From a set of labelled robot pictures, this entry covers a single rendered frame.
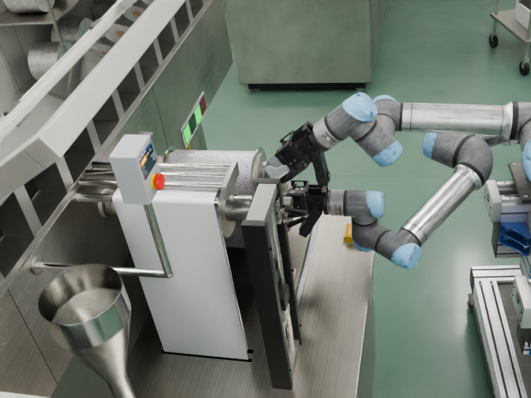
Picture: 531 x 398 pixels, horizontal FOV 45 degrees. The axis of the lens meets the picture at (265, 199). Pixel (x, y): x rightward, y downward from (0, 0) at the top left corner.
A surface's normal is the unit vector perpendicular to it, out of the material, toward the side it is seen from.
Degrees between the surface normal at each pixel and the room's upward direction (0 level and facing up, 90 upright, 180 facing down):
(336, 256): 0
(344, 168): 0
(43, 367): 90
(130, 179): 90
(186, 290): 90
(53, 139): 58
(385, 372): 0
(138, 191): 90
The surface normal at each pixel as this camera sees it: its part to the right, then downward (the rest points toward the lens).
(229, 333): -0.21, 0.62
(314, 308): -0.12, -0.79
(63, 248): 0.97, 0.04
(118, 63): 0.76, -0.39
